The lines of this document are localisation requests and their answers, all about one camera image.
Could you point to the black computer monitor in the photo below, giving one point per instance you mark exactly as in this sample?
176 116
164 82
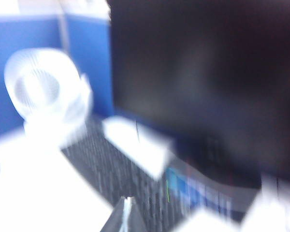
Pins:
207 72

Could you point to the white flat box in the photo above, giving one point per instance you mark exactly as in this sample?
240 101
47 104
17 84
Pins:
135 145

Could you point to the white round desk fan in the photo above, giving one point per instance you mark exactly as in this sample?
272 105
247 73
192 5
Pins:
70 79

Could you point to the white desk riser shelf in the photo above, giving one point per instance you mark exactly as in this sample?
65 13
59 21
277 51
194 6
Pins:
38 181

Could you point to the black computer keyboard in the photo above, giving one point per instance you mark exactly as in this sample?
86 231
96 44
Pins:
111 174

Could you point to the blue cubicle partition panel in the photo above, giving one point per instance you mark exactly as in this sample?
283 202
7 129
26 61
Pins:
0 48
87 60

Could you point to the dark blue flat pad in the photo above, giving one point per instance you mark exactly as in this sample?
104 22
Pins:
198 191

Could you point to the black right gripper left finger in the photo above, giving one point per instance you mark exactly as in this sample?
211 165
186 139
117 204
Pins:
118 220

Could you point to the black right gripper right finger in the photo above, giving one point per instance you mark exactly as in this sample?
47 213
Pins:
136 220

